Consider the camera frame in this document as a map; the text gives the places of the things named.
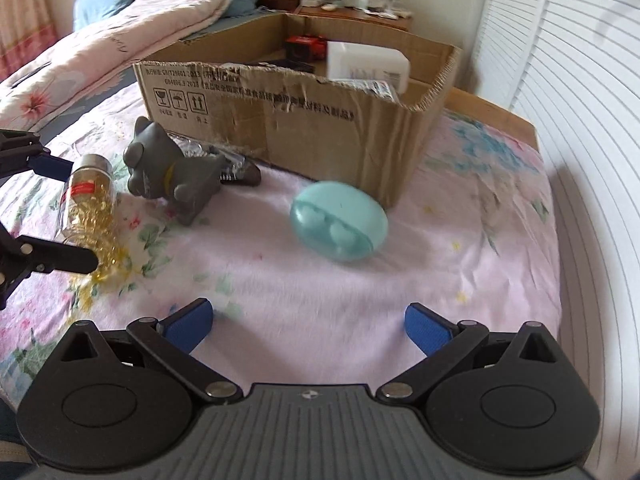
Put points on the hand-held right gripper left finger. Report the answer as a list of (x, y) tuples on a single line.
[(190, 327)]

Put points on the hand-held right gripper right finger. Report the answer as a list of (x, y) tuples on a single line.
[(425, 330)]

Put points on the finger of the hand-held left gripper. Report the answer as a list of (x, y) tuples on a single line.
[(50, 166), (60, 257)]

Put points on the clear yellow capsule bottle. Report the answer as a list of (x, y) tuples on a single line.
[(87, 200)]

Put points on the teal egg-shaped case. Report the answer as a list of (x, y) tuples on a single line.
[(340, 210)]

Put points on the brown cardboard box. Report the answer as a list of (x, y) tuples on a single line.
[(310, 125)]

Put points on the clear plastic card case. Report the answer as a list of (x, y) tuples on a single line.
[(370, 87)]

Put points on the white plastic box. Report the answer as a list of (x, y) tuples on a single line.
[(365, 62)]

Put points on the red toy train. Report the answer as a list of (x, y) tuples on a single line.
[(305, 45)]

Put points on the pink floral table cloth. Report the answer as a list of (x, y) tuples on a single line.
[(400, 285)]

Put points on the grey toy cat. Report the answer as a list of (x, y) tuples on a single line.
[(165, 170)]

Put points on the pink floral quilt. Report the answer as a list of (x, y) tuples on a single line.
[(125, 35)]

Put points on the black digital timer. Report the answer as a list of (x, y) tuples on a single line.
[(245, 172)]

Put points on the blue bed sheet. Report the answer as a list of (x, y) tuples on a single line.
[(240, 20)]

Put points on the wide white louvered door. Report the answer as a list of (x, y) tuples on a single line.
[(600, 160)]

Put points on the narrow white louvered door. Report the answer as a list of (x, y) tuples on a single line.
[(510, 20)]

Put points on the wooden nightstand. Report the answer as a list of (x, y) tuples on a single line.
[(350, 14)]

